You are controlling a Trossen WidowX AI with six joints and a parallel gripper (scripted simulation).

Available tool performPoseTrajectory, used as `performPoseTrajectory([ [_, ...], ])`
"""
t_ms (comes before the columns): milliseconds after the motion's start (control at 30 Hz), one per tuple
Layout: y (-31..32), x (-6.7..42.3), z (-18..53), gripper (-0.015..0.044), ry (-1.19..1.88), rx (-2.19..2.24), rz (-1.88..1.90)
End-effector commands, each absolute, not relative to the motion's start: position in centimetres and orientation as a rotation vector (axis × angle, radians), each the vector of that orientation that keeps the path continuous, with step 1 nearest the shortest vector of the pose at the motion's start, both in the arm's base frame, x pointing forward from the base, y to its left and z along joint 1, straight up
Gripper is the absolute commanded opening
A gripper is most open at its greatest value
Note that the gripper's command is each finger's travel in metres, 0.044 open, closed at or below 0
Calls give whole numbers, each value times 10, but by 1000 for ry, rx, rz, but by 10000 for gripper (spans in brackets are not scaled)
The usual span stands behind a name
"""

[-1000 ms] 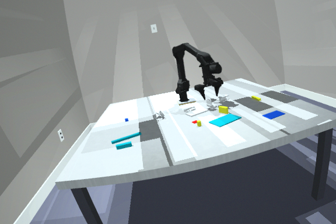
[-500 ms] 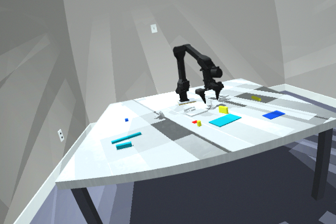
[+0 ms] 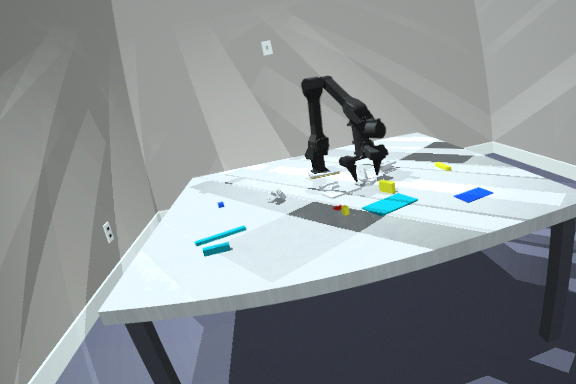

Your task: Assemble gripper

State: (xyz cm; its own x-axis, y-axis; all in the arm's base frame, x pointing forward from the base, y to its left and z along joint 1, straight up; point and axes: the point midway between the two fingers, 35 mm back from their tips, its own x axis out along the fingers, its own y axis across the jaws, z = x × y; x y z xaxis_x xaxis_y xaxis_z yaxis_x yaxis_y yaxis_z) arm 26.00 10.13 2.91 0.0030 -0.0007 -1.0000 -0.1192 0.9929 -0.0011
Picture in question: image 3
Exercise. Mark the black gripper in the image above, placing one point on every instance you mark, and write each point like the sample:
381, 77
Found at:
349, 161

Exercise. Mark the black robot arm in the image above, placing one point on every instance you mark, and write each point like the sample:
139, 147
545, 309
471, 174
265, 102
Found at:
354, 109

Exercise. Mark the blue flat rectangular pad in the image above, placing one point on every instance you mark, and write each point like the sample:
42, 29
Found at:
472, 195

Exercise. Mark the cyan long thin bar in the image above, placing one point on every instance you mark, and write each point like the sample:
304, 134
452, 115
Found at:
220, 236

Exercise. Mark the teal rectangular block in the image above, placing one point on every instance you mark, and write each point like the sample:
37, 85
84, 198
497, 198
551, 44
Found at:
216, 249

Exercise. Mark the cyan flat plate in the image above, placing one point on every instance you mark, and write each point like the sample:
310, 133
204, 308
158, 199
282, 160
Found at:
389, 204

